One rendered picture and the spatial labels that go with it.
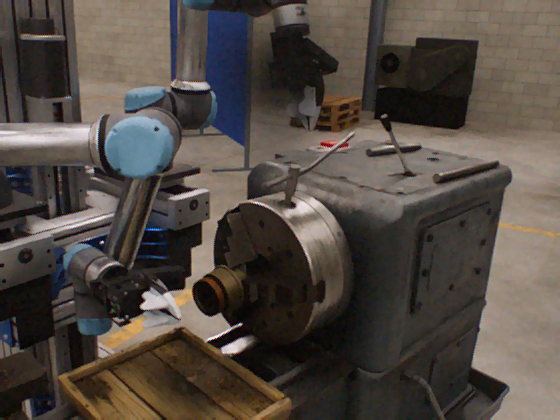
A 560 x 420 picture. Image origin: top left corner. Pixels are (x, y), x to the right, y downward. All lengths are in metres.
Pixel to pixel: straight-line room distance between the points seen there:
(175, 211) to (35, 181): 0.37
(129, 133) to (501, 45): 10.30
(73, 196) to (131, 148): 0.60
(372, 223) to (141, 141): 0.48
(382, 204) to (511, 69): 10.02
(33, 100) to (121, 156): 0.54
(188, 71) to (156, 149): 0.62
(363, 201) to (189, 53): 0.73
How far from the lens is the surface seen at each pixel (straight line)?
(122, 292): 1.04
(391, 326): 1.22
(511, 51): 11.09
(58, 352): 1.78
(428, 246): 1.27
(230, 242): 1.12
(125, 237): 1.29
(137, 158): 1.06
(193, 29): 1.62
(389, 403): 1.40
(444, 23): 11.31
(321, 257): 1.07
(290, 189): 1.09
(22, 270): 1.30
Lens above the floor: 1.58
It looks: 19 degrees down
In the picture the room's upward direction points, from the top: 3 degrees clockwise
